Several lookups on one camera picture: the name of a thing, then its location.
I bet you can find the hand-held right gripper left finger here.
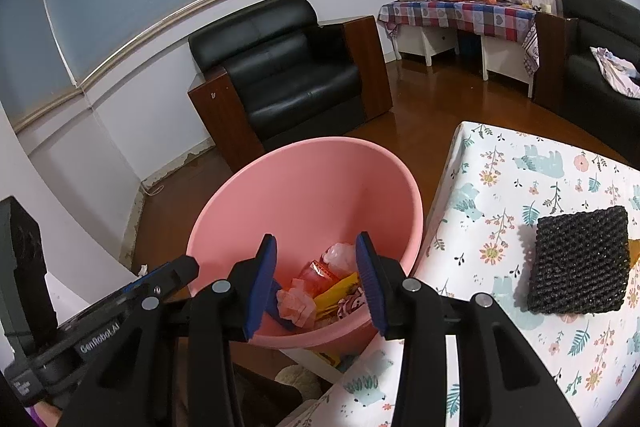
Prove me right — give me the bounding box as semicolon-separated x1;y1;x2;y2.
62;233;277;427

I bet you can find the beige plush toy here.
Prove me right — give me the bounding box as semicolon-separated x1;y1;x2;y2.
275;366;323;400

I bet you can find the floral printed table cover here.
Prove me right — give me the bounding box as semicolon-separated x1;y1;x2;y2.
285;121;640;427

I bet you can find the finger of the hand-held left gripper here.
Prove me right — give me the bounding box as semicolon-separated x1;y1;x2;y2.
122;255;199;303

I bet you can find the black mesh foam pad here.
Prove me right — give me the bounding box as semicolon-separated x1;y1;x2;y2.
526;205;630;314

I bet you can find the pink plastic basin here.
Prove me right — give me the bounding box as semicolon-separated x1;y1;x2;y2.
186;137;426;350

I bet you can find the plaid tablecloth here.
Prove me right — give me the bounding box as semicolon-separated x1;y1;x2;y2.
376;0;541;78

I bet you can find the black leather sofa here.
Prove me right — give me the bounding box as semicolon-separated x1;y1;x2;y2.
532;0;640;168

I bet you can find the yellow wrapper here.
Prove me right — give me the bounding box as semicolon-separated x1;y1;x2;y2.
312;272;361;320

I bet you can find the black leather armchair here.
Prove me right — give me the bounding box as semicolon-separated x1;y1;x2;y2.
187;0;394;172

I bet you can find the pink crumpled wrapper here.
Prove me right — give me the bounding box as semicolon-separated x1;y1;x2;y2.
276;279;318;332

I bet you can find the white desk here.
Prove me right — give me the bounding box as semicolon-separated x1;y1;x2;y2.
395;24;536;98

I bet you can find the patterned cloth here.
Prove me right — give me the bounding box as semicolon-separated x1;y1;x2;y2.
590;47;640;98

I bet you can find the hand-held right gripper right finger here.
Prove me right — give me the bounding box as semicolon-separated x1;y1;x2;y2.
355;231;583;427

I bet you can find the patterned white wrapper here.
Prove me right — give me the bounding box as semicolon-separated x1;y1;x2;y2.
335;292;371;323

